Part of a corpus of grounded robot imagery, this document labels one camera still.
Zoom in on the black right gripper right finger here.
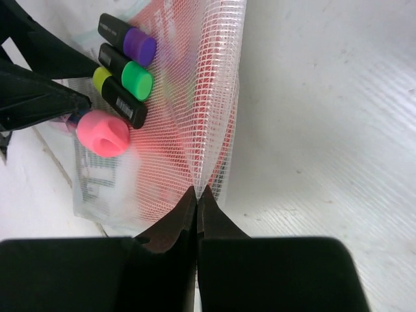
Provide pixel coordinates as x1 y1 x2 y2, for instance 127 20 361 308
197 188 369 311

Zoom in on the yellow cap black highlighter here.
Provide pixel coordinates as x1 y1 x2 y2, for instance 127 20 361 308
92 66 148 129

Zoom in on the green cap black highlighter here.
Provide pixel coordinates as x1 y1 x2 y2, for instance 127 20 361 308
98 43 154 101

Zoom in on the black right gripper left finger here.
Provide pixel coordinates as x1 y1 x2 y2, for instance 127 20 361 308
1 188 196 311

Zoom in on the pink cap clear pen tube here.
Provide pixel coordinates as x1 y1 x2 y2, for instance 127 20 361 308
49 110 130 158

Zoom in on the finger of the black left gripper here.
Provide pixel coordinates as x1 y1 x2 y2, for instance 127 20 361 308
1 60 91 131
1 1 98 79

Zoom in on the clear mesh zipper pouch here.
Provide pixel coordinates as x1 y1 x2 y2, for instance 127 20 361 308
73 1 246 233

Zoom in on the purple cap black highlighter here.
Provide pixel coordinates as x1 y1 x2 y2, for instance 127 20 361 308
97 13 157 68

